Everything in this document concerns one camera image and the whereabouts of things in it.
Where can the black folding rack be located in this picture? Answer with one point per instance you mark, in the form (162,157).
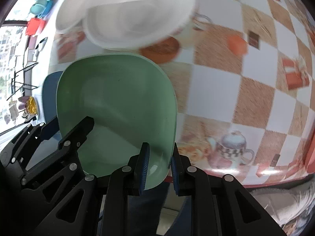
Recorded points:
(20,82)

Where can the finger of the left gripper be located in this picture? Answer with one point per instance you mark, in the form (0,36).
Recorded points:
(31,145)
(59,197)

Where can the teal plastic basin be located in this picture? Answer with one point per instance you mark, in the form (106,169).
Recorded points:
(39,7)

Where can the green square plate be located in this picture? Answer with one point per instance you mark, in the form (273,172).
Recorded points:
(131,100)

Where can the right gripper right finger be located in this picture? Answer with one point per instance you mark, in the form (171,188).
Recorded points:
(219,205)

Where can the gold foil bag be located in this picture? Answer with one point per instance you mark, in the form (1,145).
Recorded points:
(31,106)

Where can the blue plastic basin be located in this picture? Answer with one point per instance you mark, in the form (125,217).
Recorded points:
(47,9)

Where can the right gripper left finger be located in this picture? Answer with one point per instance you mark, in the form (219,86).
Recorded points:
(126,181)

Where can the blue square plate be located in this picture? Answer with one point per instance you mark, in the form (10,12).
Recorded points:
(49,92)

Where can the white fabric cushion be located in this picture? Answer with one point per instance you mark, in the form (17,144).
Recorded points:
(284,205)

